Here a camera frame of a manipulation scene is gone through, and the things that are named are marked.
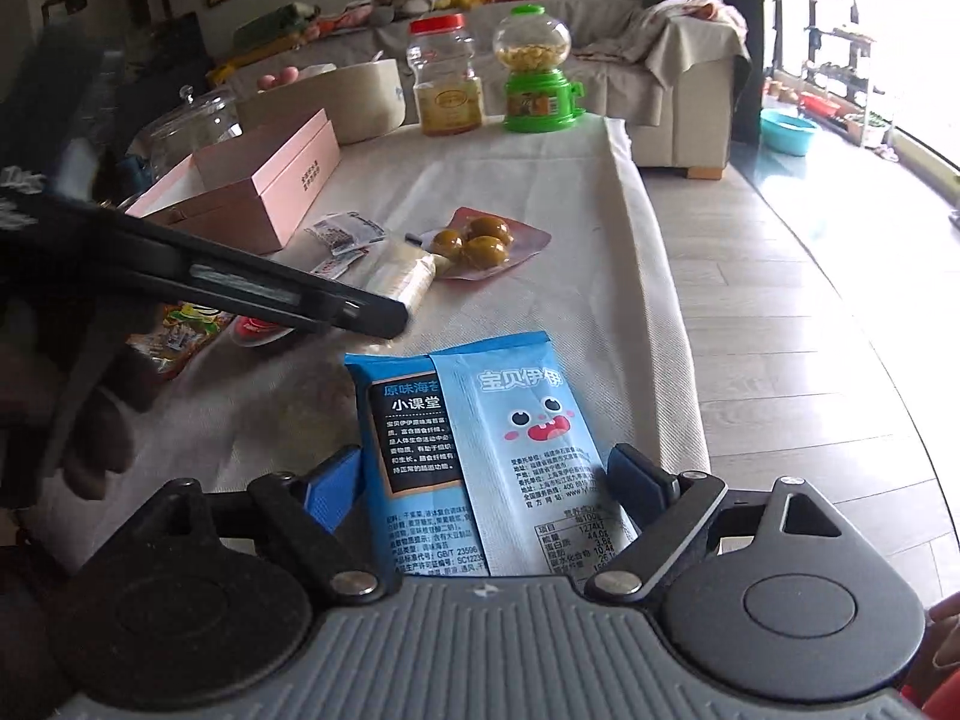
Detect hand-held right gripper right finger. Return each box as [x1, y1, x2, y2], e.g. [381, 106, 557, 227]
[585, 442, 848, 602]

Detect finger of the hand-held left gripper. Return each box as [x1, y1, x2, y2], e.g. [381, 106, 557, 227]
[0, 195, 410, 340]

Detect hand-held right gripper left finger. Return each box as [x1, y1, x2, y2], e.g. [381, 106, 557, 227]
[161, 444, 402, 601]

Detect green and red snack packet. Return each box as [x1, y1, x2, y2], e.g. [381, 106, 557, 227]
[126, 300, 235, 381]

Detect pink cardboard box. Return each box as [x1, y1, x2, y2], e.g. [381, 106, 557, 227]
[124, 109, 342, 256]

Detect clear bag of bread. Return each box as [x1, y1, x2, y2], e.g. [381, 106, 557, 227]
[304, 211, 389, 278]

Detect blue seaweed snack packet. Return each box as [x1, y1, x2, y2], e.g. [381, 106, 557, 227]
[345, 331, 638, 580]

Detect vacuum-packed brown eggs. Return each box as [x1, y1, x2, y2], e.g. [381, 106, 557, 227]
[415, 206, 552, 281]

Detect person's left hand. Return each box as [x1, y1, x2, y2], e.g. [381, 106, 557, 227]
[0, 289, 140, 511]

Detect dark cabinet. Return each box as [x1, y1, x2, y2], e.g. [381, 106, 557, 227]
[0, 0, 212, 166]

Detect glass jar with lid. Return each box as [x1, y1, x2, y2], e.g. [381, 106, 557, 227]
[144, 85, 242, 167]

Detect white tablecloth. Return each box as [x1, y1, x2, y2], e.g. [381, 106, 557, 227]
[30, 116, 711, 572]

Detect green plush toy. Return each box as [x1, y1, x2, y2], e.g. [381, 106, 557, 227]
[232, 4, 320, 53]

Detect pink plush toy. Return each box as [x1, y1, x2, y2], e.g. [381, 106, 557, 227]
[304, 7, 376, 36]

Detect plastic jar red lid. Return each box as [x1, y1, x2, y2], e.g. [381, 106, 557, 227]
[405, 13, 485, 137]

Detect green candy dispenser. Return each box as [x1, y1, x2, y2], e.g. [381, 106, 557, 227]
[491, 5, 584, 134]

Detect grey covered sofa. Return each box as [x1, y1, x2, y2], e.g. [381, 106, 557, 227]
[210, 0, 752, 182]

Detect blue plastic basin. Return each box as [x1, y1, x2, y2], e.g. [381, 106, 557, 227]
[759, 108, 822, 157]

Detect metal plant rack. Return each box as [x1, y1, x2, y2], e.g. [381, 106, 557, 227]
[802, 22, 901, 149]

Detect dark curtain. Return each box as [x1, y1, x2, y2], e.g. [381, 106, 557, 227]
[731, 0, 781, 145]

